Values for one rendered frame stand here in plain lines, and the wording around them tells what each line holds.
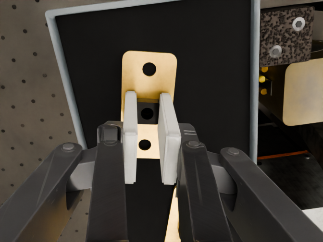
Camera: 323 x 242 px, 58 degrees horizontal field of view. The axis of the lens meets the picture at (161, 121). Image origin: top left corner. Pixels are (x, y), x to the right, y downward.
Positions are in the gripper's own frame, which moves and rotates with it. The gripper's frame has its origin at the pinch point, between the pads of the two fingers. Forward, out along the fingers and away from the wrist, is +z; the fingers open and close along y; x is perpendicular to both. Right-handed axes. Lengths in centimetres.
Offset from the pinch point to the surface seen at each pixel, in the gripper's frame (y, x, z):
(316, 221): 21.1, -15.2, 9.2
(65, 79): -5.7, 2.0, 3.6
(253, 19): 6.7, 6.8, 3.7
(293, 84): 15.6, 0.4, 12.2
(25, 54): -25, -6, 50
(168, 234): 2.7, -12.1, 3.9
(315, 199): 21.2, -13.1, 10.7
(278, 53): 12.2, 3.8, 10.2
